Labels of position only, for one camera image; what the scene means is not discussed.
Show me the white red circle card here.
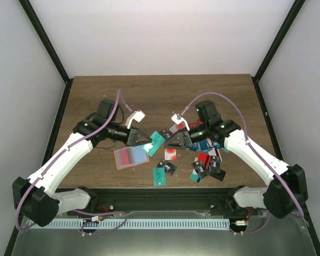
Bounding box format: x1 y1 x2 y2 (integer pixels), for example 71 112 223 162
164 148 177 161

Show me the red stripe card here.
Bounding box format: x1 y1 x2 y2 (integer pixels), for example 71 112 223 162
117 147 133 167

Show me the black vip card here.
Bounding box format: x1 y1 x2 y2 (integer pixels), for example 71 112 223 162
157 159 177 176
191 160 210 179
209 156 221 173

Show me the grey metal tray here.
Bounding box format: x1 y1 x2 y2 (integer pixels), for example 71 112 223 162
12 213 317 255

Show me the plain red card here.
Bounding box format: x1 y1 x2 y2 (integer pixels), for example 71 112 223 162
198 152 211 166

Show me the black VIP card left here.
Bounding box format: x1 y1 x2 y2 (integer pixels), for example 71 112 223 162
191 160 210 179

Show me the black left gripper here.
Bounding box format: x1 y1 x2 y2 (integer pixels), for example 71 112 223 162
107 122 152 147

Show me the teal VIP card bottom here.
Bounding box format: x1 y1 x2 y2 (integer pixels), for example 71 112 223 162
153 167 166 187

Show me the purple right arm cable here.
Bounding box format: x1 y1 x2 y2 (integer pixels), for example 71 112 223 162
180 91 307 236

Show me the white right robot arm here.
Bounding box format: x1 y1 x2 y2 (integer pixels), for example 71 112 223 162
164 100 308 219

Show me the black VIP card lower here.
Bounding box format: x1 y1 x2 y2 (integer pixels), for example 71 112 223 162
157 159 177 176

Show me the teal card large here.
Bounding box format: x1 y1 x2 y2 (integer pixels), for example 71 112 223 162
142 131 165 157

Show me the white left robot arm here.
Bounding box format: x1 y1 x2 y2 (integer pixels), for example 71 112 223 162
12 99 151 227

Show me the black aluminium frame rail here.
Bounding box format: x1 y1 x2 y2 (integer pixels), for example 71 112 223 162
15 77 320 255

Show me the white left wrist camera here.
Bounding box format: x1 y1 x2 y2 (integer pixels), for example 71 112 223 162
125 110 146 129

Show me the white slotted cable duct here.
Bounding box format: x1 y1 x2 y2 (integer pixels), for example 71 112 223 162
46 218 230 230

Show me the black VIP card right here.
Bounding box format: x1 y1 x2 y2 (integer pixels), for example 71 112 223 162
209 156 221 173

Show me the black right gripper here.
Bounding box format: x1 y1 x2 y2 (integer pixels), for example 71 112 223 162
164 122 209 150

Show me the black card right bottom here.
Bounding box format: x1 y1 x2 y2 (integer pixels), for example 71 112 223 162
210 170 226 181

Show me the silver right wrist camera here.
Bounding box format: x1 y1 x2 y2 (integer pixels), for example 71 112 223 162
171 114 190 131

